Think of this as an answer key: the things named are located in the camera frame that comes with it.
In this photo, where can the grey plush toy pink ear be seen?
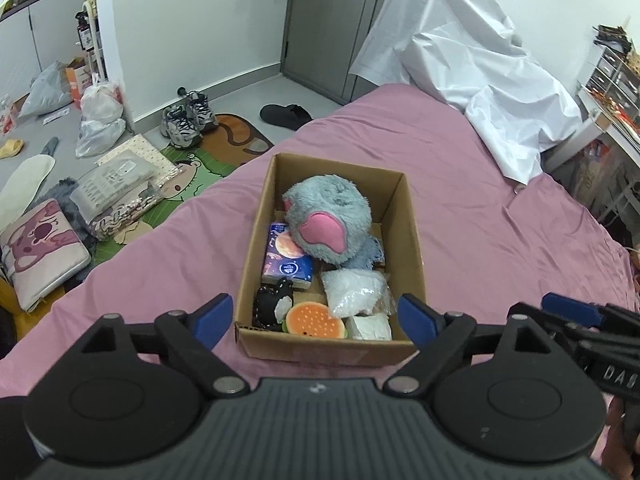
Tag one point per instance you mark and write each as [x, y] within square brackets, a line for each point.
[325, 210]

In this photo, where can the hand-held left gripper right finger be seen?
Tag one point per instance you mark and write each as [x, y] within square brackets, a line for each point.
[417, 321]

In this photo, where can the black slipper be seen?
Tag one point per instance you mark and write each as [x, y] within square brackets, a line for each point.
[285, 114]

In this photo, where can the person's right hand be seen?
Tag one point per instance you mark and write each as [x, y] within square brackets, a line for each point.
[612, 440]

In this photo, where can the grey plastic bag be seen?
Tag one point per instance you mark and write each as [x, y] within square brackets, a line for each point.
[45, 90]

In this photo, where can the pink bed sheet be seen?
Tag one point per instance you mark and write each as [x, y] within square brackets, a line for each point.
[500, 260]

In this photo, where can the white floor cabinet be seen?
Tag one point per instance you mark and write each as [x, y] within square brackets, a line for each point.
[45, 25]

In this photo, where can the dark spray bottle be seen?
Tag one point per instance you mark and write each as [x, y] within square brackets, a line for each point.
[84, 32]

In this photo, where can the clear plastic bag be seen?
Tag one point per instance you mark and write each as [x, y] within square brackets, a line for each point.
[102, 137]

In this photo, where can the grey fluffy cloth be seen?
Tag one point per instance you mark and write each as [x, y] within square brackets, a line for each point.
[75, 230]

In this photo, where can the beige insole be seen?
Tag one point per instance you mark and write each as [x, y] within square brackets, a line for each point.
[25, 185]

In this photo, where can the leopard print packet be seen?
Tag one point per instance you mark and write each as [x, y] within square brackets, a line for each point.
[127, 215]

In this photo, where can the grey clear packet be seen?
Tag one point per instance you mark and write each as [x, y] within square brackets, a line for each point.
[112, 187]

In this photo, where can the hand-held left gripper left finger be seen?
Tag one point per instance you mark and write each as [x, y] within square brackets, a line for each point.
[212, 319]

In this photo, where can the white shelf rack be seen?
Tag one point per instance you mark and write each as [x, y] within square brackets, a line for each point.
[97, 35]

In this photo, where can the blue grey soft cloth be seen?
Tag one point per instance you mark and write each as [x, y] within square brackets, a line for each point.
[367, 255]

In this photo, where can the brown cardboard box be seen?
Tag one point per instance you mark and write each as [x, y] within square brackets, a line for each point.
[405, 240]

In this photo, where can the cartoon floor mat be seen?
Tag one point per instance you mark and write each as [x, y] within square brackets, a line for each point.
[220, 145]

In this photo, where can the white bubble wrap packet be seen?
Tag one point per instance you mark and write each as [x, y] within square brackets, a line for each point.
[352, 292]

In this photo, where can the blue tissue pack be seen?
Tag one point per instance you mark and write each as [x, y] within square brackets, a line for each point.
[285, 260]

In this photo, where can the black door stopper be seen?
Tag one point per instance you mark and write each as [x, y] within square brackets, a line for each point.
[183, 92]

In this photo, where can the desktop drawer unit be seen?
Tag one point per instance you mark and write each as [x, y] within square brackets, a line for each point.
[612, 65]

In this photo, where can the pink cartoon cushion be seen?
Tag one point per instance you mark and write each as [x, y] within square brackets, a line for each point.
[42, 255]

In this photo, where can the black and white plush toy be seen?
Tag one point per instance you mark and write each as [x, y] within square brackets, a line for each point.
[270, 305]

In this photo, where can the beige dotted packet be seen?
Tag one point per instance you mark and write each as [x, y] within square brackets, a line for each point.
[145, 152]

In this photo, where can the orange cardboard carton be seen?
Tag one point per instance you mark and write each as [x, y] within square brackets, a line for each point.
[75, 80]

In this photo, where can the white desk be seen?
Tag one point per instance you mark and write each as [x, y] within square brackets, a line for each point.
[595, 130]

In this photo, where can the orange round soft toy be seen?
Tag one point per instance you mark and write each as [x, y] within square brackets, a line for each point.
[315, 320]

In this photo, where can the yellow soft object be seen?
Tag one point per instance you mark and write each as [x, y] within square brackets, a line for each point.
[11, 149]

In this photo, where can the white cover sheet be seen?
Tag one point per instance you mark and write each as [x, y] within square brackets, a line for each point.
[465, 60]

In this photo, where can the white tissue packet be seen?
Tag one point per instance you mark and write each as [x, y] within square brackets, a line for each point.
[370, 327]

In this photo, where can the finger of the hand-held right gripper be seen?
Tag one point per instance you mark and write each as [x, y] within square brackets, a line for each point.
[570, 306]
[585, 342]

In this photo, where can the grey door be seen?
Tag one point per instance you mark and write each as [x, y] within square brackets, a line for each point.
[325, 20]

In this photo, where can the grey white sneaker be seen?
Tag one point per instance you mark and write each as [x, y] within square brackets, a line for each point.
[180, 127]
[202, 110]

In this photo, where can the white plastic bag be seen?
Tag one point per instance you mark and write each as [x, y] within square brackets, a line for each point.
[100, 102]

